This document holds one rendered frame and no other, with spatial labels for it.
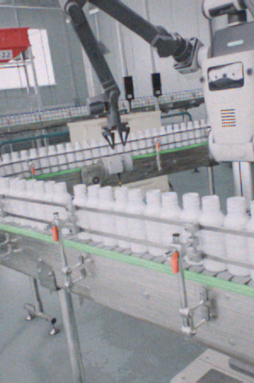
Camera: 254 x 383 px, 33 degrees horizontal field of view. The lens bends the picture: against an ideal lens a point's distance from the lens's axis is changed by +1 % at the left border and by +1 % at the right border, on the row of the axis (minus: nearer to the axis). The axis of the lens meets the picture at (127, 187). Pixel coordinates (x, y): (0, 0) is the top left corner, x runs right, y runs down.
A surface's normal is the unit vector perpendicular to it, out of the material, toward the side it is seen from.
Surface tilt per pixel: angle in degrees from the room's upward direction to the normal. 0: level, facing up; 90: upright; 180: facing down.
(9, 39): 90
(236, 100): 90
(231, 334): 90
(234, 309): 90
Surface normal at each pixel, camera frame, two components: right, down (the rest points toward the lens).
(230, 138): -0.72, 0.24
